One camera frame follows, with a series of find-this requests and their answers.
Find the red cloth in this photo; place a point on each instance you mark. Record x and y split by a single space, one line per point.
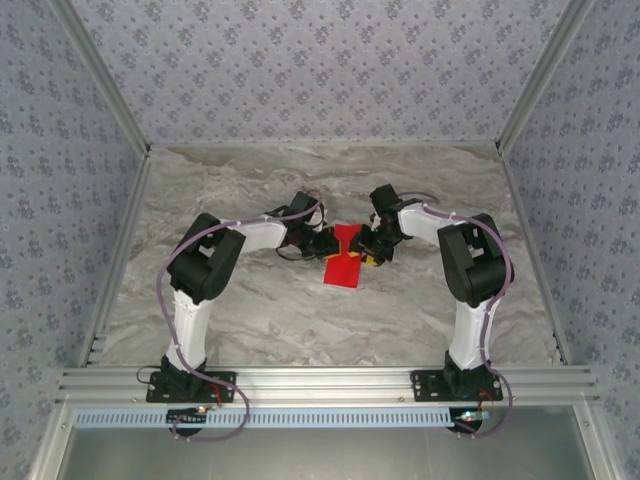
342 272

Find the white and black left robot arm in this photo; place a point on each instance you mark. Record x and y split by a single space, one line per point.
190 325

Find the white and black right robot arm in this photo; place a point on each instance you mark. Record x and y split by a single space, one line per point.
470 335

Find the small black electronics board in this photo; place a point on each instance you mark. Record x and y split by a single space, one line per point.
185 416
467 417

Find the thin aluminium table end rail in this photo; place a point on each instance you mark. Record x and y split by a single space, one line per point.
325 144

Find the wide aluminium mounting rail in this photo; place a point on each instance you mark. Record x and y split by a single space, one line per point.
325 382

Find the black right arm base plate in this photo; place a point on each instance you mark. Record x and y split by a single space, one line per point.
422 387

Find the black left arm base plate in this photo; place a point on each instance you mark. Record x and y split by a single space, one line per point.
227 392

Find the aluminium table side rail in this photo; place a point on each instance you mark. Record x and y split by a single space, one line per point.
119 250

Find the slanted aluminium frame post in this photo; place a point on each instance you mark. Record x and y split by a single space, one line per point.
105 75
540 75

